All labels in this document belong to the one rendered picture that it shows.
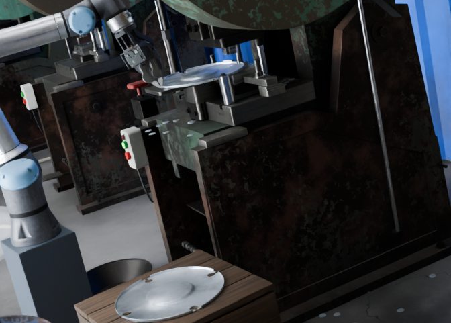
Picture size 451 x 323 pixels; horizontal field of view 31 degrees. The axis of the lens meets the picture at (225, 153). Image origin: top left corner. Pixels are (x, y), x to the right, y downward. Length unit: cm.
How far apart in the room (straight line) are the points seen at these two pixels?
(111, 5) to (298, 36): 60
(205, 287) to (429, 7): 188
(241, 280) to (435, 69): 180
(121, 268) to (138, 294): 104
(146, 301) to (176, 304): 10
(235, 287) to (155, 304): 21
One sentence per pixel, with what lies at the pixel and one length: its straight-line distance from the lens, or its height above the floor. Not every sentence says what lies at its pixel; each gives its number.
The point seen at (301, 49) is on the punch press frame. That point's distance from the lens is 260.
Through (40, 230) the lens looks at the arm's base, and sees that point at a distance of 245.
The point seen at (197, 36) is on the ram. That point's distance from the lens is 258.
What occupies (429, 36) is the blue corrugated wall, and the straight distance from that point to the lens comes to 362.
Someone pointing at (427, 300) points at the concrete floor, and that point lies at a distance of 261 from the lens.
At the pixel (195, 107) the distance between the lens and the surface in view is 258.
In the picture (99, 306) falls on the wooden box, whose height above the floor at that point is 35.
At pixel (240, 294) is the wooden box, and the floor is 35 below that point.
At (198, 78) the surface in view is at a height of 78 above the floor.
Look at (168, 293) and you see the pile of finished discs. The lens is 212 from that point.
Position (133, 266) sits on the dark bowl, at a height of 4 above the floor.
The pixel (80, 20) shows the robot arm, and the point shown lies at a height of 105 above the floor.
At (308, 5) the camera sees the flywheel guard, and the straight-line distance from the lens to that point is 224.
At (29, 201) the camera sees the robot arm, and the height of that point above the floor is 58.
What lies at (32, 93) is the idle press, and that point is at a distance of 449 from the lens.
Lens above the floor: 123
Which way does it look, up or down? 16 degrees down
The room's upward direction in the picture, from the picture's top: 13 degrees counter-clockwise
